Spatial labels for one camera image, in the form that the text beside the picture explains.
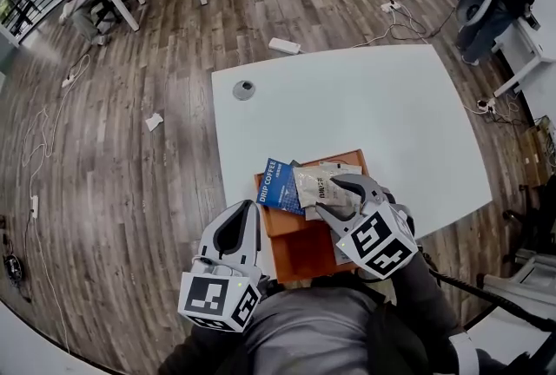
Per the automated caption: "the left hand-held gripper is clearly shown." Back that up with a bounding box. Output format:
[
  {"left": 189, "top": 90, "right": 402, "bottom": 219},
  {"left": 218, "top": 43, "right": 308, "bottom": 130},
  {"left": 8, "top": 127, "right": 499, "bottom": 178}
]
[{"left": 177, "top": 199, "right": 268, "bottom": 333}]

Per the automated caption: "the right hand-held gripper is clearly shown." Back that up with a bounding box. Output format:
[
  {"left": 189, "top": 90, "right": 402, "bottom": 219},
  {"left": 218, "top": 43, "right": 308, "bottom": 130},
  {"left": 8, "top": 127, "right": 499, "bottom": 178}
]
[{"left": 314, "top": 173, "right": 420, "bottom": 281}]

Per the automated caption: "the clear plastic packet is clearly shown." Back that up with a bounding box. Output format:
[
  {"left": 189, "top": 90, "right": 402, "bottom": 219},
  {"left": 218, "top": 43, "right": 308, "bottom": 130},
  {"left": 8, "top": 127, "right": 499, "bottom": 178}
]
[{"left": 303, "top": 160, "right": 363, "bottom": 221}]

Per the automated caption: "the translucent beige packet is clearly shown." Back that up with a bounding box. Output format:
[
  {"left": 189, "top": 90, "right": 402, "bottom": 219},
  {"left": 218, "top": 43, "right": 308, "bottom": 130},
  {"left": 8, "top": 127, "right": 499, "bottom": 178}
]
[{"left": 292, "top": 166, "right": 364, "bottom": 209}]

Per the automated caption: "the blue packet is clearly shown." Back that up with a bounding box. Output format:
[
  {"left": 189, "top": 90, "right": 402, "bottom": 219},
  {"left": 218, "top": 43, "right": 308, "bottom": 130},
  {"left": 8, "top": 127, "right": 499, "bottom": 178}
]
[{"left": 256, "top": 156, "right": 308, "bottom": 217}]

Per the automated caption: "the person's left forearm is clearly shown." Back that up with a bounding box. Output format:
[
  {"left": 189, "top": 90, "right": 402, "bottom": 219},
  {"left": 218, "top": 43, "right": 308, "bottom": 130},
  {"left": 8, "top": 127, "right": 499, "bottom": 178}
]
[{"left": 156, "top": 315, "right": 255, "bottom": 375}]

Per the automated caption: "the person's right forearm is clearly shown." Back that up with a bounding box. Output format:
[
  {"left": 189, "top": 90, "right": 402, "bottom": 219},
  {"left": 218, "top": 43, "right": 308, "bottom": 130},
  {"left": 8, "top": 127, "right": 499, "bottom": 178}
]
[{"left": 381, "top": 252, "right": 483, "bottom": 375}]

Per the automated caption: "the orange storage box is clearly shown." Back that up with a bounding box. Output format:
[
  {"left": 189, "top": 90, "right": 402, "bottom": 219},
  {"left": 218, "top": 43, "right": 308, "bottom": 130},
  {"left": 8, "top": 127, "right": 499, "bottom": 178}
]
[{"left": 254, "top": 148, "right": 371, "bottom": 239}]

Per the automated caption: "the person's left leg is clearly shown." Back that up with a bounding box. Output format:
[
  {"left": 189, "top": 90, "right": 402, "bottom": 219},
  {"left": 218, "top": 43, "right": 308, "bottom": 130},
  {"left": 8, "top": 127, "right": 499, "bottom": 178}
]
[{"left": 260, "top": 277, "right": 284, "bottom": 297}]

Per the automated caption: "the person's leg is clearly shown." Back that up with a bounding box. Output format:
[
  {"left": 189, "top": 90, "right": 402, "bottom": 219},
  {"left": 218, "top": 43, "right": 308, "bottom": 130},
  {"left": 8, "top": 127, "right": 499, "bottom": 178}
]
[
  {"left": 310, "top": 271, "right": 362, "bottom": 291},
  {"left": 260, "top": 277, "right": 284, "bottom": 297}
]

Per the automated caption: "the person's right leg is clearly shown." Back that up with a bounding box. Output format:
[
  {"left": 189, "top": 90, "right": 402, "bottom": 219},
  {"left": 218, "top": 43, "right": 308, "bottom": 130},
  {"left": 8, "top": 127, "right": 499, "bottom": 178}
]
[{"left": 310, "top": 271, "right": 362, "bottom": 291}]

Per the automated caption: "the large white table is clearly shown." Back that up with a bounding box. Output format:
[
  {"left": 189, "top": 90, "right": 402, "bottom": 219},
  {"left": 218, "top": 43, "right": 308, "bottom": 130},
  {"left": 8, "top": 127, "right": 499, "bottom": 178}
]
[{"left": 210, "top": 43, "right": 494, "bottom": 281}]

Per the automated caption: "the person's grey shirt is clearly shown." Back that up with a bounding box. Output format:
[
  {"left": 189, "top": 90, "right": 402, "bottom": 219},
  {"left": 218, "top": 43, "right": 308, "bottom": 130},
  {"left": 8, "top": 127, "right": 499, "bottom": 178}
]
[{"left": 242, "top": 288, "right": 380, "bottom": 375}]

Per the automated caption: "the crumpled white paper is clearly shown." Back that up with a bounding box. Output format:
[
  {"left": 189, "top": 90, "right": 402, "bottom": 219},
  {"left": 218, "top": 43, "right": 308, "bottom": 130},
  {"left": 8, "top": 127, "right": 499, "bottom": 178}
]
[{"left": 144, "top": 113, "right": 165, "bottom": 133}]

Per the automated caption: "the white equipment stand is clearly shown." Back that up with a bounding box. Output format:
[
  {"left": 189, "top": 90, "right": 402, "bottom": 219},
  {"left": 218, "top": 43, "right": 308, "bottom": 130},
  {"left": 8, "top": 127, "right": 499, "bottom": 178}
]
[{"left": 476, "top": 247, "right": 556, "bottom": 314}]

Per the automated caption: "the white rectangular box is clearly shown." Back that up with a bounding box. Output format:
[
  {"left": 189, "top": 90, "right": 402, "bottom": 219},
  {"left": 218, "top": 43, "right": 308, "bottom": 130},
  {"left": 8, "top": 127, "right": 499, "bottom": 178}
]
[{"left": 268, "top": 36, "right": 302, "bottom": 56}]

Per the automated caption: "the black office chair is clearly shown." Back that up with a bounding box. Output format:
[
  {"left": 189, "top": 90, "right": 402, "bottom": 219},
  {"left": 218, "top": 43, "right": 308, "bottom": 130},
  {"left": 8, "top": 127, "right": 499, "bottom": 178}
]
[
  {"left": 501, "top": 174, "right": 556, "bottom": 266},
  {"left": 93, "top": 0, "right": 136, "bottom": 34}
]

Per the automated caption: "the cardboard box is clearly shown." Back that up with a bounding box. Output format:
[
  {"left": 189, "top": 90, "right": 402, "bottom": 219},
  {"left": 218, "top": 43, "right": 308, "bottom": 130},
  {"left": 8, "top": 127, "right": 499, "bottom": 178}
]
[{"left": 520, "top": 115, "right": 556, "bottom": 188}]

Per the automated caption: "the black round floor device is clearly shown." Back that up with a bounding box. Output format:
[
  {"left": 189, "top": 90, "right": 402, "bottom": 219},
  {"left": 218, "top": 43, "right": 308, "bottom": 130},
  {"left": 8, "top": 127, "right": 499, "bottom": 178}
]
[{"left": 3, "top": 253, "right": 26, "bottom": 280}]

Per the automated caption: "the white backpack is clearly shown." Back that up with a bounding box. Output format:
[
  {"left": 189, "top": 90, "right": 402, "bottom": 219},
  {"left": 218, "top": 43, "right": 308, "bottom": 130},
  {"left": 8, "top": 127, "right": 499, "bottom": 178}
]
[{"left": 455, "top": 0, "right": 497, "bottom": 35}]

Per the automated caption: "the grey cable grommet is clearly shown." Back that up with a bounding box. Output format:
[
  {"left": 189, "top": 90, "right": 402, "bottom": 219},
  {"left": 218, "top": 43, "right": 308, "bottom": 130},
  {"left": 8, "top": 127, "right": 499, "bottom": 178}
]
[{"left": 232, "top": 79, "right": 258, "bottom": 102}]

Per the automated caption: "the black braided cable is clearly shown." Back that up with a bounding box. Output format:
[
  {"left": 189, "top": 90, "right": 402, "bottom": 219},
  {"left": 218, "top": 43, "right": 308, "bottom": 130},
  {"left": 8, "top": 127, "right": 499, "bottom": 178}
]
[{"left": 415, "top": 250, "right": 556, "bottom": 333}]

